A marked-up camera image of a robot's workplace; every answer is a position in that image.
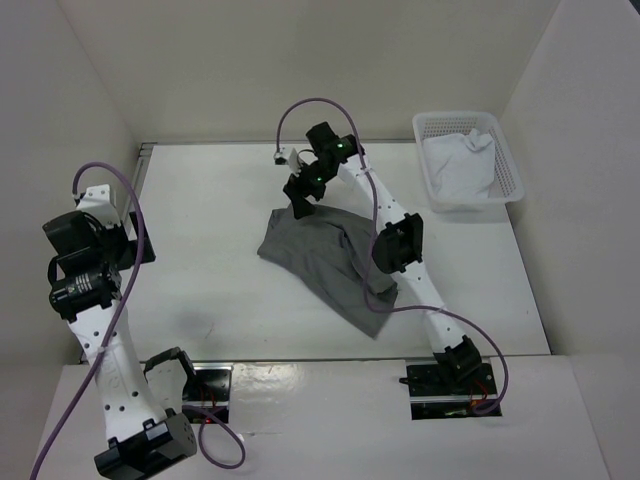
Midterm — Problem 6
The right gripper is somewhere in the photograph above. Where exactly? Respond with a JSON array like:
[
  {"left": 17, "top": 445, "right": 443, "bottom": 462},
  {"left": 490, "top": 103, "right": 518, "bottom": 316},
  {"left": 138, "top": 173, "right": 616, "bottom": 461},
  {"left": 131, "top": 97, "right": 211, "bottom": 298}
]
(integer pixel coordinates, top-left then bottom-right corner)
[{"left": 283, "top": 157, "right": 335, "bottom": 219}]

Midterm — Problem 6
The grey pleated skirt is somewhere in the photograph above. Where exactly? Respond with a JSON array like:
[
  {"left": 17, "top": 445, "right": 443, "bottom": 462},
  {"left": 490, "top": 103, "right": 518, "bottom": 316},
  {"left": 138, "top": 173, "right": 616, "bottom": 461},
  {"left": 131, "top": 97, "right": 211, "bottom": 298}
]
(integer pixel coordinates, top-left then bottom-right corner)
[{"left": 257, "top": 205, "right": 398, "bottom": 338}]

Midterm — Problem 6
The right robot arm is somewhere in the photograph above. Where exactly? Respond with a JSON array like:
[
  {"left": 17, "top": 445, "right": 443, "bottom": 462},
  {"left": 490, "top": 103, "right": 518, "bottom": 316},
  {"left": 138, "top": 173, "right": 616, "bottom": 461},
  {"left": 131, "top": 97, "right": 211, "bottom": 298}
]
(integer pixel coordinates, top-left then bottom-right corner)
[{"left": 274, "top": 122, "right": 482, "bottom": 393}]

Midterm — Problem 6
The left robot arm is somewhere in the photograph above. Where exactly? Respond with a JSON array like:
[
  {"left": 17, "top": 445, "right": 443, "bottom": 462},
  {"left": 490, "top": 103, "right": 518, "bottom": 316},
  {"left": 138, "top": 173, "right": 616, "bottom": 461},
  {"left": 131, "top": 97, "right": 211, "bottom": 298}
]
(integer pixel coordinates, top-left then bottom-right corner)
[{"left": 43, "top": 210, "right": 199, "bottom": 479}]

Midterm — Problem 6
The white skirt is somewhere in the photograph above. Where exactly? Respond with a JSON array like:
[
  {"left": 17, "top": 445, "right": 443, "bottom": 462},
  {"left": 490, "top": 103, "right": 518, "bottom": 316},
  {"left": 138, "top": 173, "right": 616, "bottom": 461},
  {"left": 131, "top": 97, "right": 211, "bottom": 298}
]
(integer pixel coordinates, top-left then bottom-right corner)
[{"left": 423, "top": 129, "right": 496, "bottom": 201}]

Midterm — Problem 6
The white plastic basket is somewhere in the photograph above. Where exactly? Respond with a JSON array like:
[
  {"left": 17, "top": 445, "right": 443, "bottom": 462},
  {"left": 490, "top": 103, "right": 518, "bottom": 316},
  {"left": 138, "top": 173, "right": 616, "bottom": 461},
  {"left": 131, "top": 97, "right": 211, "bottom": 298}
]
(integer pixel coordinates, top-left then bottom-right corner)
[{"left": 412, "top": 111, "right": 525, "bottom": 212}]

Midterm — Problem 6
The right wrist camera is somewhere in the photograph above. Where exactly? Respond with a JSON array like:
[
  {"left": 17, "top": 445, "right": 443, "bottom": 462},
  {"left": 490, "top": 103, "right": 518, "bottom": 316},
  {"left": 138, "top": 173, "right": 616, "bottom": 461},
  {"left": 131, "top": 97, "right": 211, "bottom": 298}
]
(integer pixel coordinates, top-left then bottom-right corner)
[{"left": 273, "top": 146, "right": 299, "bottom": 171}]

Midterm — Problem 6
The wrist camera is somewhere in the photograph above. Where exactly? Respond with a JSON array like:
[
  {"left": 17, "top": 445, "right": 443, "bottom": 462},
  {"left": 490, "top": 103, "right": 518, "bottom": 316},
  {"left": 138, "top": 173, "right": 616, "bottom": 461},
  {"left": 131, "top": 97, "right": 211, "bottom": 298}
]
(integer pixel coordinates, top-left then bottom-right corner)
[
  {"left": 76, "top": 184, "right": 120, "bottom": 226},
  {"left": 273, "top": 146, "right": 299, "bottom": 171}
]

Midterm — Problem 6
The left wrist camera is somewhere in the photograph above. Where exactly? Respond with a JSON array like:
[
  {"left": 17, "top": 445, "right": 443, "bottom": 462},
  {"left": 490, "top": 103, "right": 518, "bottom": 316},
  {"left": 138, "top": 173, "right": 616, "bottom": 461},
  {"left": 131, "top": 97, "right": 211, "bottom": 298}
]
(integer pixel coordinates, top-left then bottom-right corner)
[{"left": 76, "top": 184, "right": 120, "bottom": 226}]

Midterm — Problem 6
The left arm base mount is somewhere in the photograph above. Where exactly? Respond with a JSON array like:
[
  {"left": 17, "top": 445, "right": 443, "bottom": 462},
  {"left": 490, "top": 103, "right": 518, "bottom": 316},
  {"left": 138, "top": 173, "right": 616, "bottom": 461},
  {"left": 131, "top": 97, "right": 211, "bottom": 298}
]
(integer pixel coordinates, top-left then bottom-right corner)
[{"left": 182, "top": 363, "right": 233, "bottom": 424}]

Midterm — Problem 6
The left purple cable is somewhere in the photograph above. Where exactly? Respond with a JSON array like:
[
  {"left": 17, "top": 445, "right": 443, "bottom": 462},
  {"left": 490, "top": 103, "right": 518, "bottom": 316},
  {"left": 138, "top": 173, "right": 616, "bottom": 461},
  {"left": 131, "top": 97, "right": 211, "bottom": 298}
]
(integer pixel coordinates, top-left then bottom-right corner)
[{"left": 28, "top": 162, "right": 247, "bottom": 480}]

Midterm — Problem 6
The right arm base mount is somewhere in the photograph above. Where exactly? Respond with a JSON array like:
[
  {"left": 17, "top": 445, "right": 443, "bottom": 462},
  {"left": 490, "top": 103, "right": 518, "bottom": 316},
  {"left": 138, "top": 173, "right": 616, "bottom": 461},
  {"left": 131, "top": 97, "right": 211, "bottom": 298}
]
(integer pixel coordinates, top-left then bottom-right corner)
[{"left": 399, "top": 362, "right": 498, "bottom": 420}]

